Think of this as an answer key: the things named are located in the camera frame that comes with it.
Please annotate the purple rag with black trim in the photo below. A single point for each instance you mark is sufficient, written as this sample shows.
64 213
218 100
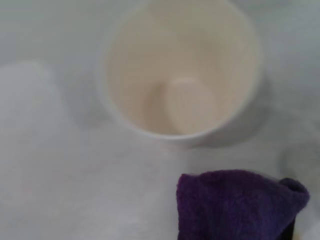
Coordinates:
237 205

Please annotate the white paper cup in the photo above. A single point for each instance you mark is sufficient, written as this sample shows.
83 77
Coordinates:
180 75

